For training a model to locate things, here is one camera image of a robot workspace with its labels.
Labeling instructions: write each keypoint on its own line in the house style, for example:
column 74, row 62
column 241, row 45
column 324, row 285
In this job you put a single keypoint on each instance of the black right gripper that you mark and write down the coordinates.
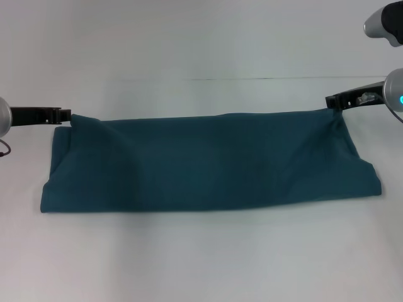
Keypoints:
column 359, row 96

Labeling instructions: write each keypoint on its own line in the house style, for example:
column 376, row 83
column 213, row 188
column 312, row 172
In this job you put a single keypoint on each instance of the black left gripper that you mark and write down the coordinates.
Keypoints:
column 34, row 115

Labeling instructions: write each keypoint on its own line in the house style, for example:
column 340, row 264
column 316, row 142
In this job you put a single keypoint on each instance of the teal blue t-shirt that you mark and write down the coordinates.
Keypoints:
column 204, row 163

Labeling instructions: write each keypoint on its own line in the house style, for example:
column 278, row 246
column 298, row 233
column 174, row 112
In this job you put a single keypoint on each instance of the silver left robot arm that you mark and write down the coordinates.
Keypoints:
column 4, row 116

